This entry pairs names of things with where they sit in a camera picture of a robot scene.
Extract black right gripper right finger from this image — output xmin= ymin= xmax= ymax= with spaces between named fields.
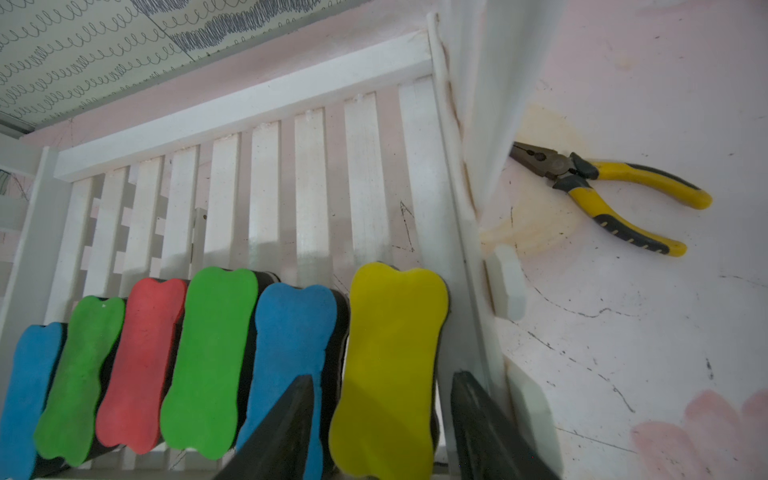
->
xmin=450 ymin=371 xmax=558 ymax=480

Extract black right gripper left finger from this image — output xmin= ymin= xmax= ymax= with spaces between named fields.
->
xmin=214 ymin=375 xmax=314 ymax=480

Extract green eraser shelf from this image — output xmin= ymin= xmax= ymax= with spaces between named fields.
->
xmin=160 ymin=267 xmax=280 ymax=460
xmin=33 ymin=296 xmax=126 ymax=467

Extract yellow eraser shelf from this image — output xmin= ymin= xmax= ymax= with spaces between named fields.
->
xmin=329 ymin=262 xmax=450 ymax=479

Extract blue eraser shelf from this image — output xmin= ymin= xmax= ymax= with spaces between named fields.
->
xmin=1 ymin=322 xmax=67 ymax=479
xmin=235 ymin=283 xmax=349 ymax=479

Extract red eraser shelf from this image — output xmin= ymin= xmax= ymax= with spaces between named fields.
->
xmin=95 ymin=278 xmax=188 ymax=455

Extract white slatted wooden shelf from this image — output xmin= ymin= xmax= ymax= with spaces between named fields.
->
xmin=0 ymin=0 xmax=568 ymax=480

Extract yellow black pliers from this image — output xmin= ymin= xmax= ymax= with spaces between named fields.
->
xmin=510 ymin=141 xmax=713 ymax=258

